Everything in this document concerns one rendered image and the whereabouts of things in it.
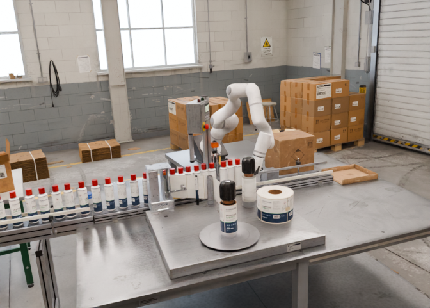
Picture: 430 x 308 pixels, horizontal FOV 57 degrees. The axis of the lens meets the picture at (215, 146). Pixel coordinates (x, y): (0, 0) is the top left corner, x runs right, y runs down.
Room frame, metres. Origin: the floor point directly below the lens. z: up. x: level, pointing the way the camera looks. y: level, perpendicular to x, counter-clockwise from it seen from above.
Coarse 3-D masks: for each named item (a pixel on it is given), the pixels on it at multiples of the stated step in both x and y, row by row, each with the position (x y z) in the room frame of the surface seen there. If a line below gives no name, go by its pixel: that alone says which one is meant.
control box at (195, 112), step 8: (192, 104) 2.43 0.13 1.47; (200, 104) 2.42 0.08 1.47; (192, 112) 2.43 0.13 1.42; (200, 112) 2.42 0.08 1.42; (208, 112) 2.55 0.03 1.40; (192, 120) 2.43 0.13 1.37; (200, 120) 2.41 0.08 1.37; (208, 120) 2.54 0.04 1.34; (192, 128) 2.43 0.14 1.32; (200, 128) 2.41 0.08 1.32
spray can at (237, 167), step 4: (236, 160) 2.49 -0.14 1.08; (236, 164) 2.49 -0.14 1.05; (240, 164) 2.50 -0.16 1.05; (236, 168) 2.48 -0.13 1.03; (240, 168) 2.48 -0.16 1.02; (236, 172) 2.48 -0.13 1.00; (240, 172) 2.48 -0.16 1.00; (236, 176) 2.48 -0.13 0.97; (240, 176) 2.48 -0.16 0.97; (236, 180) 2.48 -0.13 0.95; (240, 180) 2.48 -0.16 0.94; (236, 184) 2.48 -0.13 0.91; (240, 184) 2.48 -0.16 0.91; (240, 188) 2.48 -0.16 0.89
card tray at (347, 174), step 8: (328, 168) 2.86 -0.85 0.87; (336, 168) 2.88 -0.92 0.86; (344, 168) 2.91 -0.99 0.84; (352, 168) 2.93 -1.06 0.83; (360, 168) 2.87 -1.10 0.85; (336, 176) 2.77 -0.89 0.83; (344, 176) 2.76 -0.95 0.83; (352, 176) 2.76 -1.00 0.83; (360, 176) 2.75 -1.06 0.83; (368, 176) 2.67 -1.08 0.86; (376, 176) 2.69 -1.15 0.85; (344, 184) 2.60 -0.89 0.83
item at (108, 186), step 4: (108, 180) 2.22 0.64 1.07; (104, 184) 2.23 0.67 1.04; (108, 184) 2.22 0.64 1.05; (112, 184) 2.24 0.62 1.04; (104, 188) 2.22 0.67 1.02; (108, 188) 2.21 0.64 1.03; (112, 188) 2.23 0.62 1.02; (108, 192) 2.21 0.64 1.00; (112, 192) 2.23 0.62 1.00; (108, 196) 2.21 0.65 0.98; (112, 196) 2.22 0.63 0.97; (108, 200) 2.21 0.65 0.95; (112, 200) 2.22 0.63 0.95; (108, 204) 2.21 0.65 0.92; (112, 204) 2.22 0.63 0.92; (108, 208) 2.22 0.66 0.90; (112, 208) 2.22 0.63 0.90
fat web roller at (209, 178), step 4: (208, 176) 2.24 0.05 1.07; (208, 180) 2.22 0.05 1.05; (212, 180) 2.23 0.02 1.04; (208, 184) 2.22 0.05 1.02; (212, 184) 2.23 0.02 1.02; (208, 188) 2.22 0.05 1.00; (212, 188) 2.23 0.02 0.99; (208, 192) 2.22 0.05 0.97; (212, 192) 2.23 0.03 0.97; (208, 196) 2.22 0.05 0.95; (212, 196) 2.22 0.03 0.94; (208, 200) 2.22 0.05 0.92; (212, 200) 2.22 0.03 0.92; (208, 204) 2.23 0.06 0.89; (212, 204) 2.22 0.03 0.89
